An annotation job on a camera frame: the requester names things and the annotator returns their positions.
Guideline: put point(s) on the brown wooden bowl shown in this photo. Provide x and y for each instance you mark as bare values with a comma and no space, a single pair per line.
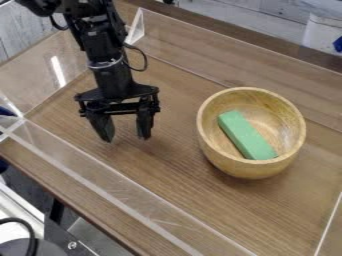
275,118

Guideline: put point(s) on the clear acrylic front wall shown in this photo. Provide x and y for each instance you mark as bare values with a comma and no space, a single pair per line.
139,219

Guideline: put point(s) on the green rectangular block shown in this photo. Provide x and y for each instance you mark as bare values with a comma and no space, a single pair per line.
244,136

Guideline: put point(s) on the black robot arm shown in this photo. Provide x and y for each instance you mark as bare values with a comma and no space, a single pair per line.
98,31

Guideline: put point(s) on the white cylindrical container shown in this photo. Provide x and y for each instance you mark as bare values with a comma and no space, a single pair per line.
323,34

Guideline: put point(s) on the black table leg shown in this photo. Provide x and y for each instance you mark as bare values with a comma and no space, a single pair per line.
56,211

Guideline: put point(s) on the clear acrylic corner bracket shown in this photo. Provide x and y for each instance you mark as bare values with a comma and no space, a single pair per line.
136,28

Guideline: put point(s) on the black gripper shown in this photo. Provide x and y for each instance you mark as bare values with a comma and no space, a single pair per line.
117,96

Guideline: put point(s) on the grey metal base plate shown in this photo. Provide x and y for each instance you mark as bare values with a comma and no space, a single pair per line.
81,239

